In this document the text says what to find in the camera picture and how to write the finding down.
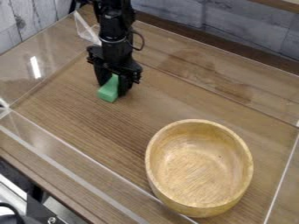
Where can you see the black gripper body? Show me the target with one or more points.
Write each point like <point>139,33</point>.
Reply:
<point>115,54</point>

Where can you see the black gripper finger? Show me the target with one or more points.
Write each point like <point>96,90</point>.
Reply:
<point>103,73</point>
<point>126,83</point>

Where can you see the green rectangular block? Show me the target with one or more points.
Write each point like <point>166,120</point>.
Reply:
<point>107,92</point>

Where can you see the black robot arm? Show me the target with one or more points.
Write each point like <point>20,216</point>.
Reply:
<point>115,16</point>

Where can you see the wooden bowl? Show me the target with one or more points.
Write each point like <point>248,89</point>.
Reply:
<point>199,167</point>

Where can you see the clear acrylic corner bracket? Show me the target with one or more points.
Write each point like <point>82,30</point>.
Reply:
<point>86,31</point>

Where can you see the black metal table frame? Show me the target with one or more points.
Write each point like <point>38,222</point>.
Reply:
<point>23,199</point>

